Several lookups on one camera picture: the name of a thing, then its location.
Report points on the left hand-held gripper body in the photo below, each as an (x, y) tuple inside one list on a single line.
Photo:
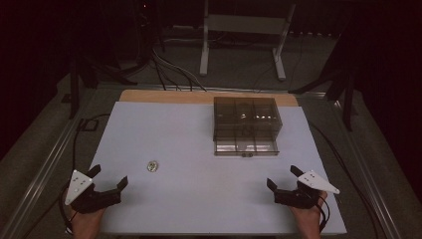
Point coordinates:
[(99, 198)]

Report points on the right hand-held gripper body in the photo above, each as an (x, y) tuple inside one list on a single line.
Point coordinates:
[(295, 198)]

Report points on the small round silver trinket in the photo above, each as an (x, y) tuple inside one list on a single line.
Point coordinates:
[(152, 166)]

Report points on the smoky transparent drawer box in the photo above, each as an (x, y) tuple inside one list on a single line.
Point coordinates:
[(245, 126)]

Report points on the person's right hand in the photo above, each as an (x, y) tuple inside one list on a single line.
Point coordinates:
[(308, 222)]

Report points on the person's left hand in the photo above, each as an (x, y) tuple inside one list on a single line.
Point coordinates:
[(85, 224)]

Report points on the black floor socket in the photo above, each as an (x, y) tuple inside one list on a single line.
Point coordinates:
[(89, 124)]

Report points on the white table mat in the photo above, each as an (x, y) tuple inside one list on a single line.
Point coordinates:
[(185, 186)]

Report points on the black stand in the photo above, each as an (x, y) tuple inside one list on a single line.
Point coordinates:
[(338, 83), (89, 73)]

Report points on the white metal stand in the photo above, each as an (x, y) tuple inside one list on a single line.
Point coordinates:
[(244, 25)]

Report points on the metal floor rail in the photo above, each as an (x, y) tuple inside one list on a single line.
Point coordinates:
[(43, 172), (365, 179)]

